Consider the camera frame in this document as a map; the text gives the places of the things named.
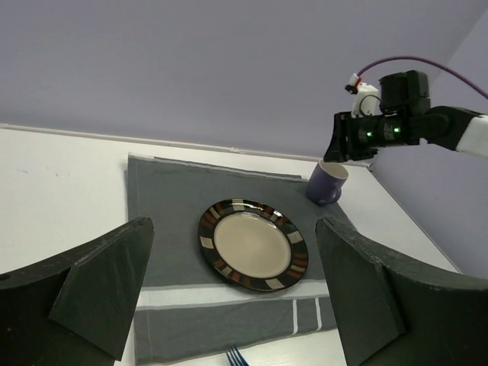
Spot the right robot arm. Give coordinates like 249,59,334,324
323,70,487,162

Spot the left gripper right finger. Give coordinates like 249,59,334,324
316,217,487,365

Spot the grey striped cloth napkin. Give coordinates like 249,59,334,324
127,155,349,365

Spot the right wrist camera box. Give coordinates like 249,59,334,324
345,73,380,118

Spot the blue metal fork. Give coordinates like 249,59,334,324
226,346,249,366

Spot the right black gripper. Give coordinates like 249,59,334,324
323,70,450,162

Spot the black rimmed dinner plate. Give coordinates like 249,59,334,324
197,198,309,293

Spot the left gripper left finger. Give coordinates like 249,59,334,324
1,217,154,365

